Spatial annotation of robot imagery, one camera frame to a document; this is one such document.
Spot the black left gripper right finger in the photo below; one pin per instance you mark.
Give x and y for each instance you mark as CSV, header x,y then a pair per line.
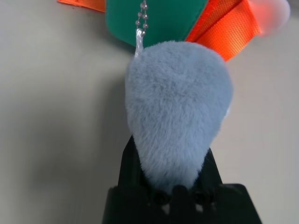
x,y
210,172

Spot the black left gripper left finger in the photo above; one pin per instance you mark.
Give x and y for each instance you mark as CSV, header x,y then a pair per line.
x,y
130,170

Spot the orange and teal backpack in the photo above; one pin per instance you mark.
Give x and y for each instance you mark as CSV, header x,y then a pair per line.
x,y
168,18

